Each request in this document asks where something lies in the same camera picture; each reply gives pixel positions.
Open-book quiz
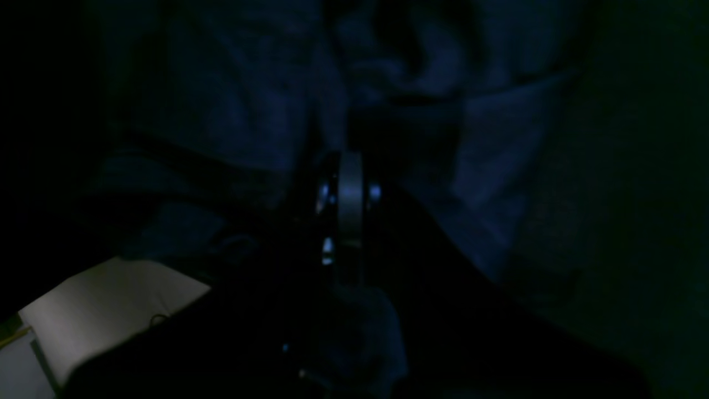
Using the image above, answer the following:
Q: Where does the dark grey T-shirt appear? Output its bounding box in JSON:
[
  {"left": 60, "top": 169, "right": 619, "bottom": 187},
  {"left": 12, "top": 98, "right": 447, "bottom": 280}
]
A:
[{"left": 83, "top": 0, "right": 588, "bottom": 388}]

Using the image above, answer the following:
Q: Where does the black table cloth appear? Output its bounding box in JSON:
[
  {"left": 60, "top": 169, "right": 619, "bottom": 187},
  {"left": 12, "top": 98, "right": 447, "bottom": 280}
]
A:
[{"left": 504, "top": 1, "right": 708, "bottom": 398}]

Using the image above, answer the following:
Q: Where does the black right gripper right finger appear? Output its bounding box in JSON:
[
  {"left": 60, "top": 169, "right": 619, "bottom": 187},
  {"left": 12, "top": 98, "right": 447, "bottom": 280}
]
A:
[{"left": 339, "top": 152, "right": 651, "bottom": 398}]

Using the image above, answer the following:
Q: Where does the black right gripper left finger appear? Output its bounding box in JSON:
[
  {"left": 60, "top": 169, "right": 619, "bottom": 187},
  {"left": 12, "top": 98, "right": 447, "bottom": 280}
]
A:
[{"left": 63, "top": 152, "right": 340, "bottom": 398}]

